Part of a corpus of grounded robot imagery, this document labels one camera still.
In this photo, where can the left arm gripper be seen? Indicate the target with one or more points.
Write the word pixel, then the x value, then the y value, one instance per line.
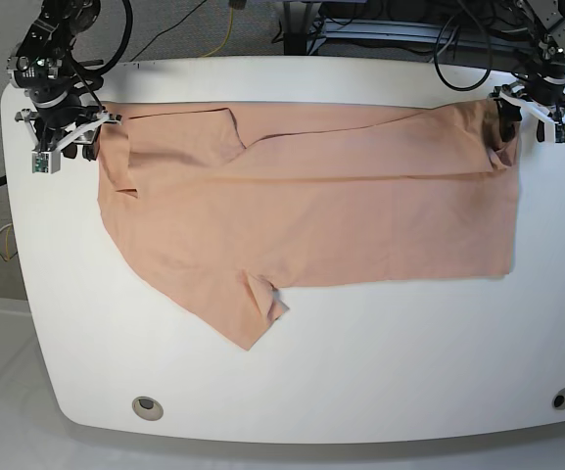
pixel 540 98

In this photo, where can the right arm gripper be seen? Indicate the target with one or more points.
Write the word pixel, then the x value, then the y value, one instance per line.
pixel 66 126

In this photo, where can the peach pink T-shirt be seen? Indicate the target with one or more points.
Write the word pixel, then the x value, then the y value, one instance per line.
pixel 219 206

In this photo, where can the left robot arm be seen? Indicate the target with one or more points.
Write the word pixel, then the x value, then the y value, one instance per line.
pixel 545 31

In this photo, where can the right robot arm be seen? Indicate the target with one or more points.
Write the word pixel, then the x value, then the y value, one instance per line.
pixel 43 66

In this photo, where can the left round table grommet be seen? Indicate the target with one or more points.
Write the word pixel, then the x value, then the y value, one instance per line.
pixel 147 409

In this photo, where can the round table grommet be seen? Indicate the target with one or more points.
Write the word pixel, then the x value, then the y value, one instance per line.
pixel 147 409
pixel 558 401

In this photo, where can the right round table grommet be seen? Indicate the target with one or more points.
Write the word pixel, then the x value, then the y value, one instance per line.
pixel 558 401

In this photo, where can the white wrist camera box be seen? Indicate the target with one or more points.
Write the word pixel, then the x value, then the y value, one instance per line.
pixel 47 162
pixel 553 133

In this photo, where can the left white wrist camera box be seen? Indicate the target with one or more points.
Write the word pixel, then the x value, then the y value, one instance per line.
pixel 553 133

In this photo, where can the aluminium frame rail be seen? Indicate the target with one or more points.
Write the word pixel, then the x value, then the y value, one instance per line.
pixel 411 33

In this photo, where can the black table leg post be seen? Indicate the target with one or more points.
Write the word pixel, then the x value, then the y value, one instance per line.
pixel 300 23

